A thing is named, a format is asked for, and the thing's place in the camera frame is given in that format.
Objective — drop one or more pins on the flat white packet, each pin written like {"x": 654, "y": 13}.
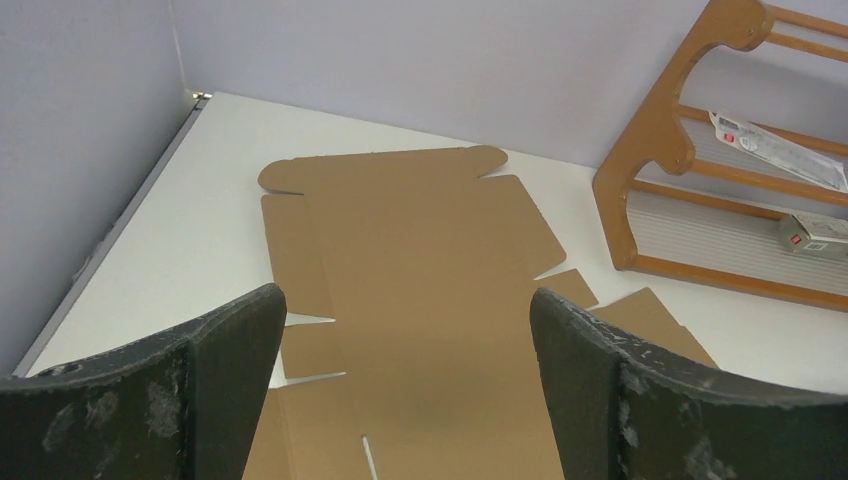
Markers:
{"x": 786, "y": 155}

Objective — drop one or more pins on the orange wooden shelf rack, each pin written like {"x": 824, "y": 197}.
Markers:
{"x": 693, "y": 236}

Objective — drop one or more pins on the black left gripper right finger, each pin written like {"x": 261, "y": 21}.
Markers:
{"x": 622, "y": 407}

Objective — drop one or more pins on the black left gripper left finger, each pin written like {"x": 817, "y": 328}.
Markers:
{"x": 182, "y": 403}

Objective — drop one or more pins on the brown cardboard box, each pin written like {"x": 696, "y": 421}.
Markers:
{"x": 418, "y": 268}

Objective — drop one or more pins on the small grey-white box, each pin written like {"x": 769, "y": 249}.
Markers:
{"x": 814, "y": 235}

